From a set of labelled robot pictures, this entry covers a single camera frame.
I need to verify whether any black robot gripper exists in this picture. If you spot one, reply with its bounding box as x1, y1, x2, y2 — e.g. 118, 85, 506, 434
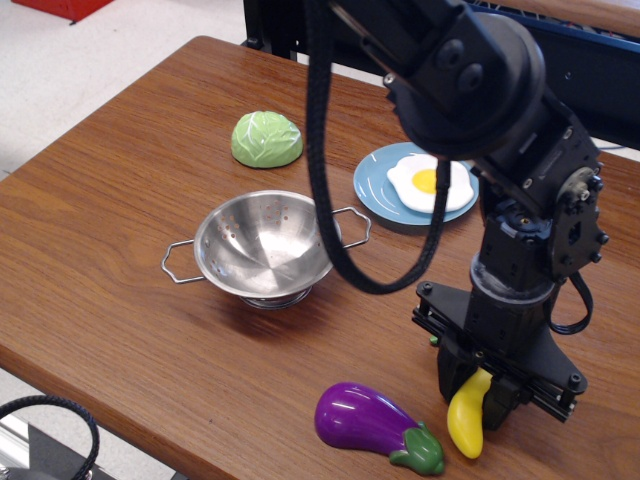
413, 258, 588, 431

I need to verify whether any yellow toy banana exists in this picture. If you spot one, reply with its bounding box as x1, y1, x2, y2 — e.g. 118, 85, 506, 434
447, 368, 492, 460

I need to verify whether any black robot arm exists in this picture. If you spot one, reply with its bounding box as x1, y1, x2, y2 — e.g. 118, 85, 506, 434
304, 1, 607, 430

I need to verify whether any purple toy eggplant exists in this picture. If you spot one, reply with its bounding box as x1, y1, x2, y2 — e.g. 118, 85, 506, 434
314, 382, 445, 476

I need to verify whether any toy fried egg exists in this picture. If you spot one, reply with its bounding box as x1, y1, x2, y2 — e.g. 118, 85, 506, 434
387, 154, 474, 214

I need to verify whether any light blue plate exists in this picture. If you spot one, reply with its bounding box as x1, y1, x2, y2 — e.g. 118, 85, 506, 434
353, 142, 479, 227

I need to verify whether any green toy cabbage half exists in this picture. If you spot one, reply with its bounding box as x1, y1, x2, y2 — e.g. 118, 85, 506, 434
231, 111, 304, 169

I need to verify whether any red box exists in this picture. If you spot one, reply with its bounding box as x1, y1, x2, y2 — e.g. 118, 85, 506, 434
12, 0, 112, 22

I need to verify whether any steel colander with handles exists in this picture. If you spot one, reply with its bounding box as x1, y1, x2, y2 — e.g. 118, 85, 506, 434
160, 189, 373, 310

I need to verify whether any black metal frame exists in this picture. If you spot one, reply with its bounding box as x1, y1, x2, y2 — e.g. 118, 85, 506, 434
243, 1, 639, 149

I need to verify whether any black braided cable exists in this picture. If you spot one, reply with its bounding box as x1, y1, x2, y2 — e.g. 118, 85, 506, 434
0, 0, 451, 480

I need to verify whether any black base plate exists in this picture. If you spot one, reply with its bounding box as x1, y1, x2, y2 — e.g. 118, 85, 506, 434
1, 423, 84, 479

